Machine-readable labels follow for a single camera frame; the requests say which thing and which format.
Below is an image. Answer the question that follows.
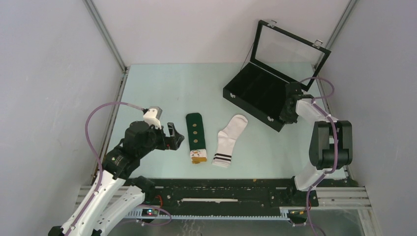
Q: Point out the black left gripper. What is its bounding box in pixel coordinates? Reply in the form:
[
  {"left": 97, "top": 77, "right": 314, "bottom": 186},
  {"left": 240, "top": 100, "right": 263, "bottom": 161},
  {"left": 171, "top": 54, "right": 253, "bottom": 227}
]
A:
[{"left": 138, "top": 121, "right": 184, "bottom": 157}]

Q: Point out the black display case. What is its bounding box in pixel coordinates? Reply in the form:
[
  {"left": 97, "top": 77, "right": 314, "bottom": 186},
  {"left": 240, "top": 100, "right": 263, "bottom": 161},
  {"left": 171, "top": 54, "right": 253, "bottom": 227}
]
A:
[{"left": 223, "top": 20, "right": 331, "bottom": 131}]

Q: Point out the white sock with black stripes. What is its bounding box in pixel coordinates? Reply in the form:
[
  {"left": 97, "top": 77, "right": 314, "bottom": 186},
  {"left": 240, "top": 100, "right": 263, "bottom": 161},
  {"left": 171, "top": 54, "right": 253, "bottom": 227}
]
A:
[{"left": 212, "top": 115, "right": 248, "bottom": 168}]

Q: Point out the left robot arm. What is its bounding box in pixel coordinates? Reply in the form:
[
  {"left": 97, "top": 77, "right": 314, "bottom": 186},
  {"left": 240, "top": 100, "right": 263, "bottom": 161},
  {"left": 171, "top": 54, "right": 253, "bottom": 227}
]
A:
[{"left": 48, "top": 121, "right": 184, "bottom": 236}]

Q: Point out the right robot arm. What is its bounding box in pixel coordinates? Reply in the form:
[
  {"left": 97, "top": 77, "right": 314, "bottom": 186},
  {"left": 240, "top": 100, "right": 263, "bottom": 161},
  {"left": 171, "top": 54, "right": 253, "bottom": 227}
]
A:
[{"left": 279, "top": 82, "right": 353, "bottom": 206}]

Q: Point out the green snowman sock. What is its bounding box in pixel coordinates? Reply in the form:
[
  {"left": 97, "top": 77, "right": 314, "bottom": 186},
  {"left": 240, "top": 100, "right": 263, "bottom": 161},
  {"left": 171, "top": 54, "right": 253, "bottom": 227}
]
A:
[{"left": 185, "top": 113, "right": 207, "bottom": 164}]

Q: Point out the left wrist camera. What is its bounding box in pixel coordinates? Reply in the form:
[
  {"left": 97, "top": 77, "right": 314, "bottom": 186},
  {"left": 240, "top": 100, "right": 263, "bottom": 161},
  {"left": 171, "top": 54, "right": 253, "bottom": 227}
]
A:
[{"left": 143, "top": 106, "right": 162, "bottom": 129}]

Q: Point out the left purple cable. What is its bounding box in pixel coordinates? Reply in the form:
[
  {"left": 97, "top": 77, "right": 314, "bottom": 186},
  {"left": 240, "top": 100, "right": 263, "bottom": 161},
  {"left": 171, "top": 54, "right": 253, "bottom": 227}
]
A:
[{"left": 63, "top": 102, "right": 146, "bottom": 236}]

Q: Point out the right aluminium frame post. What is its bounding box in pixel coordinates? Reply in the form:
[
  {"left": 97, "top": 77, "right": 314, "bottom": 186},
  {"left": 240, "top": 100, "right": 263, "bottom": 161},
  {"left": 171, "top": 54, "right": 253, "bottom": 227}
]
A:
[{"left": 324, "top": 0, "right": 359, "bottom": 50}]

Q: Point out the aluminium frame post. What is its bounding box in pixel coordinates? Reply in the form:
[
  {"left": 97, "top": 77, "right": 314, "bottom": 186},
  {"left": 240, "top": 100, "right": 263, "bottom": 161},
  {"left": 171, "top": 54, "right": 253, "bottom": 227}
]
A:
[
  {"left": 83, "top": 0, "right": 128, "bottom": 73},
  {"left": 324, "top": 0, "right": 359, "bottom": 50}
]

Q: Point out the left aluminium frame post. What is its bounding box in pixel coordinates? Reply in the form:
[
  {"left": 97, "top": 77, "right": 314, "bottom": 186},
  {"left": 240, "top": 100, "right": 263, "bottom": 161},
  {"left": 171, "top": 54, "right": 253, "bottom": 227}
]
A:
[{"left": 83, "top": 0, "right": 128, "bottom": 73}]

